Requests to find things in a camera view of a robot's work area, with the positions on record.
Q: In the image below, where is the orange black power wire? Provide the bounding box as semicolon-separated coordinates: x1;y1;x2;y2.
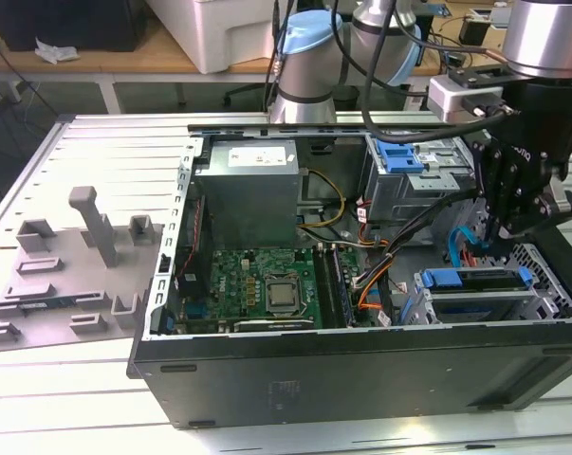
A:
460;236;507;267

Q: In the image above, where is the hard disk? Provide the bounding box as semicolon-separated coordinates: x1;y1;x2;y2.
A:
398;265;538;328

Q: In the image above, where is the metal disk bay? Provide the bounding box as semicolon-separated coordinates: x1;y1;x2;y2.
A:
398;264;566;328

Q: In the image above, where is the blue plastic drive latch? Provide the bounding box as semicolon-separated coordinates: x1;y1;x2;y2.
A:
376;134;432;174

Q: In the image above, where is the small black box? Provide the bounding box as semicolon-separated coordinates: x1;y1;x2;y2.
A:
458;17;491;46

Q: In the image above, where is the metal optical drive cage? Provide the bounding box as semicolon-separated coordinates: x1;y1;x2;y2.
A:
363;132;481;224

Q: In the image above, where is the installed RAM stick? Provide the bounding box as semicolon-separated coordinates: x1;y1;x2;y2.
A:
331;246;359;328

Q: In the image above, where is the black open PC case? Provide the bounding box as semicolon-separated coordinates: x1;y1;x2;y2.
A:
126;109;572;430

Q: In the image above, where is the silver CPU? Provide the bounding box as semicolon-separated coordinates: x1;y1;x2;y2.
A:
268;282;299;307

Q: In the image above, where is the grey power supply unit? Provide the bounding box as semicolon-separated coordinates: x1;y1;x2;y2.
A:
194;138;300;250

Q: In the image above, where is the CPU socket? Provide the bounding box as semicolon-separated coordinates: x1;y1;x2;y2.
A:
264;273;306;318

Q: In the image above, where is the black graphics card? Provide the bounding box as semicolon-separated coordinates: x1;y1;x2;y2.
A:
232;318;315;333

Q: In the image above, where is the green motherboard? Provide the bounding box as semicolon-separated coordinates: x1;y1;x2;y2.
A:
169;245;377;333

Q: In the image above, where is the white plastic box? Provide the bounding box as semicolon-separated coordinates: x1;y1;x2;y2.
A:
147;0;291;75

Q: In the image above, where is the wooden desk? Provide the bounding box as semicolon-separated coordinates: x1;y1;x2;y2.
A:
0;0;572;115

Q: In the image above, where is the grey parts rack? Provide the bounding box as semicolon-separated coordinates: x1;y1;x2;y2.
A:
0;185;166;355

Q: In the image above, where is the large black box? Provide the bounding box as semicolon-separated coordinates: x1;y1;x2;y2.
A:
0;0;147;53

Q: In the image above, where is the crumpled white tissue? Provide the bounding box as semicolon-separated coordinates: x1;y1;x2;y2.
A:
33;36;82;65

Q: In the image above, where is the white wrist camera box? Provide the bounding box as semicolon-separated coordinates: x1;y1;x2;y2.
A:
427;75;509;122

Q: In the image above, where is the blue data wire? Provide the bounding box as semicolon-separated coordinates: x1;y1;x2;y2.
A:
449;226;486;269

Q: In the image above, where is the black cable bundle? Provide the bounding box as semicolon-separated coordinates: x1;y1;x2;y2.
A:
356;187;481;304

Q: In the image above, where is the thick black camera cable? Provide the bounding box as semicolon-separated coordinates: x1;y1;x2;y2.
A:
330;0;509;139

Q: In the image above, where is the orange yellow wire bundle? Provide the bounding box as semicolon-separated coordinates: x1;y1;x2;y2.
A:
356;269;400;310

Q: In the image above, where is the thin black cable with connector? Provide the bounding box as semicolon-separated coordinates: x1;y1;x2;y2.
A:
265;0;292;111

